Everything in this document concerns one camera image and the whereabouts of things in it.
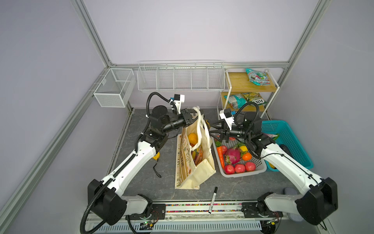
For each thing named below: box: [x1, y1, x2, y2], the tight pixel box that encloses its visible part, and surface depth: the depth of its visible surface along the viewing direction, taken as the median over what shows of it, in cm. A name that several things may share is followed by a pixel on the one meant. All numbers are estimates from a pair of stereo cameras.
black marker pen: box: [208, 186, 219, 215], surface depth 79 cm
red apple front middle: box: [234, 163, 246, 174], surface depth 84 cm
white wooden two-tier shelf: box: [216, 68, 281, 121], surface depth 93 cm
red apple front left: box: [224, 164, 236, 176], surface depth 84 cm
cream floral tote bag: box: [174, 106, 216, 190], surface depth 69 cm
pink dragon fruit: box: [224, 147, 242, 165], surface depth 86 cm
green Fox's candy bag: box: [241, 92, 268, 105], surface depth 104 cm
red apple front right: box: [244, 161, 257, 172], surface depth 85 cm
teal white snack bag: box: [224, 93, 247, 110], surface depth 101 cm
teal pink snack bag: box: [245, 68, 271, 86], surface depth 88 cm
